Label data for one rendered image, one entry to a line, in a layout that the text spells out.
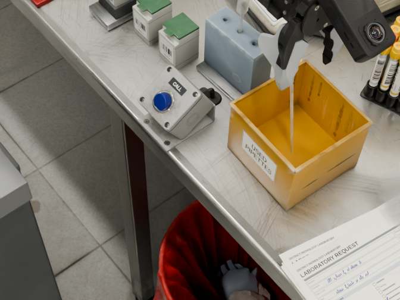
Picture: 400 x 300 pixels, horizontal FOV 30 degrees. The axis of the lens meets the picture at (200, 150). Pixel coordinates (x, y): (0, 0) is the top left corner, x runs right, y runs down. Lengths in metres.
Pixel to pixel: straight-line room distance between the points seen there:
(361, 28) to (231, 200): 0.33
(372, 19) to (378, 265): 0.33
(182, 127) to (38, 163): 1.13
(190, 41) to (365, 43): 0.39
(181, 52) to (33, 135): 1.12
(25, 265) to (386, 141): 0.61
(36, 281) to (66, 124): 0.92
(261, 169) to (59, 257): 1.05
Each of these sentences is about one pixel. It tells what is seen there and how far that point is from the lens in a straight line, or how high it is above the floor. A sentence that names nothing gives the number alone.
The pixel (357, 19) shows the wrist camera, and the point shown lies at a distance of 0.79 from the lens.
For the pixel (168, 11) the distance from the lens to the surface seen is 1.15.
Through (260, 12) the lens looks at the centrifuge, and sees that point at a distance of 1.19.
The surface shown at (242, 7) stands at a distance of 1.02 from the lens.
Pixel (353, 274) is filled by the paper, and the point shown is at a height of 0.89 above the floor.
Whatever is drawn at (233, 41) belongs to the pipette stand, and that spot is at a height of 0.97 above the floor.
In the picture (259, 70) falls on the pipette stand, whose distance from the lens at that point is 1.06.
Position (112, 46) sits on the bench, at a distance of 1.18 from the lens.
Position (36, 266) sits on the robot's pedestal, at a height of 0.59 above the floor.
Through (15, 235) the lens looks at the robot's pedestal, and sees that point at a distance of 1.19.
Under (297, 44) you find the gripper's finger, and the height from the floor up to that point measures 1.13.
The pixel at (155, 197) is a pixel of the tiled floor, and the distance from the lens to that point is 2.03.
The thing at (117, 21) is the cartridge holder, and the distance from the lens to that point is 1.20.
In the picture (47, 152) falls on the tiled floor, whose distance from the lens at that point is 2.14.
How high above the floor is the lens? 1.74
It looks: 55 degrees down
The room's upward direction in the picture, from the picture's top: 2 degrees clockwise
